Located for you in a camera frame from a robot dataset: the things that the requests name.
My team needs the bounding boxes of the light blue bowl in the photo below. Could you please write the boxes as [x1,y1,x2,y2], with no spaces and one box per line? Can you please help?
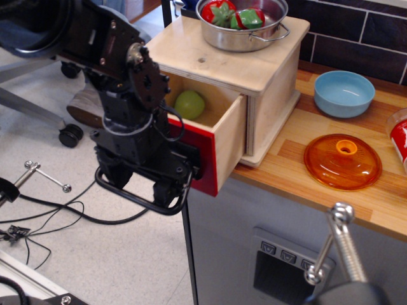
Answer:
[314,71,375,118]

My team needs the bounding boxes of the silver clamp screw left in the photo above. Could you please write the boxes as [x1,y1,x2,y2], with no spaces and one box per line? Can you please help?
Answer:
[1,161,72,207]

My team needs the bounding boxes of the black chair caster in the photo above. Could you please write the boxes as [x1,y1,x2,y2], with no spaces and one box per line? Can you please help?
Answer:
[60,62,81,79]
[59,124,84,148]

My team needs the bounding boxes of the office chair base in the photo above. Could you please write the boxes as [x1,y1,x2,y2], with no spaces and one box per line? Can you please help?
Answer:
[1,59,67,130]

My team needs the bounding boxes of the silver clamp screw right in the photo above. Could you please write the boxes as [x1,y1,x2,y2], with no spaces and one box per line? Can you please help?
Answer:
[303,202,392,305]

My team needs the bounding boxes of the black floor cable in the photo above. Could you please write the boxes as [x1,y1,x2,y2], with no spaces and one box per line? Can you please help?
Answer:
[0,179,150,271]

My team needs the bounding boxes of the black chair caster back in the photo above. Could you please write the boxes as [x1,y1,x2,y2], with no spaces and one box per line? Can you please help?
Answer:
[60,62,81,79]

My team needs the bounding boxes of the black metal drawer handle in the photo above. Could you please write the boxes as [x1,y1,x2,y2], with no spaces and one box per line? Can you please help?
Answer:
[94,141,203,217]

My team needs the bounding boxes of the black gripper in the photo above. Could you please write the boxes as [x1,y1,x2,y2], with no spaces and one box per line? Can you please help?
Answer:
[90,125,193,208]

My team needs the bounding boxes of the person leg in jeans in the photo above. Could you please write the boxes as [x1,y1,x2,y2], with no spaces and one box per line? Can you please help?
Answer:
[1,1,146,65]

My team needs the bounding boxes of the red white cup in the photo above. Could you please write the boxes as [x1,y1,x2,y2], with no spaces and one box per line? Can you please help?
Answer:
[385,108,407,172]

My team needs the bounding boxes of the orange transparent lid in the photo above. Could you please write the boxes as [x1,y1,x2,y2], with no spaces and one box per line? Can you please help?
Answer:
[303,133,382,191]

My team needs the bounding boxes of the red toy strawberry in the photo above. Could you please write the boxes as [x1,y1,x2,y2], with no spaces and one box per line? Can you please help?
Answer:
[200,1,237,28]

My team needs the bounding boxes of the aluminium frame rail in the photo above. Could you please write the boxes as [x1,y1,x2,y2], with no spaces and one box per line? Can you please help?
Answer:
[1,251,87,304]

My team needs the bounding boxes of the light wooden box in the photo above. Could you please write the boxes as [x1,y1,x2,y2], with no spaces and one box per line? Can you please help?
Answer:
[147,17,310,167]

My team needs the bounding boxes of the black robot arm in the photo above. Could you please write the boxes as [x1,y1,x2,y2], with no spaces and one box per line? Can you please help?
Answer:
[1,1,197,215]

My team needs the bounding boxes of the red green toy vegetable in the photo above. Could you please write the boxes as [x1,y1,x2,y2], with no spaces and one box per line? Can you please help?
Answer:
[230,7,265,30]

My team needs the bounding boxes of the red front wooden drawer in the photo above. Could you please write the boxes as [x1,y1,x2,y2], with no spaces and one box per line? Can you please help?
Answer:
[166,74,247,196]

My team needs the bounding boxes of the grey toy kitchen cabinet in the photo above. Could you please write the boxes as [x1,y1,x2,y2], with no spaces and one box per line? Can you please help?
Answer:
[181,176,407,305]

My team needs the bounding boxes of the silver clamp screw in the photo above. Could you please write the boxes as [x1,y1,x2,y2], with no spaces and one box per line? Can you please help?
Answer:
[303,202,392,305]
[1,161,72,207]

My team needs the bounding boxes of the grey sneaker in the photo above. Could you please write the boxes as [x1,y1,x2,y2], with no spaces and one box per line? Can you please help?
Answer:
[67,83,104,129]

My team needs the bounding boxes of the steel pot with handles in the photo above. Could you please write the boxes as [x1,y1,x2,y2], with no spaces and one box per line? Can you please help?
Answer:
[195,1,290,52]

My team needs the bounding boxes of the green toy apple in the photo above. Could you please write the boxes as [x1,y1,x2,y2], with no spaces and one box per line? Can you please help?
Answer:
[174,90,205,120]

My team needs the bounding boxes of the black chair caster front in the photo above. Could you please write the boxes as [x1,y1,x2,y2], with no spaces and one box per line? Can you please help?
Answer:
[59,124,84,148]

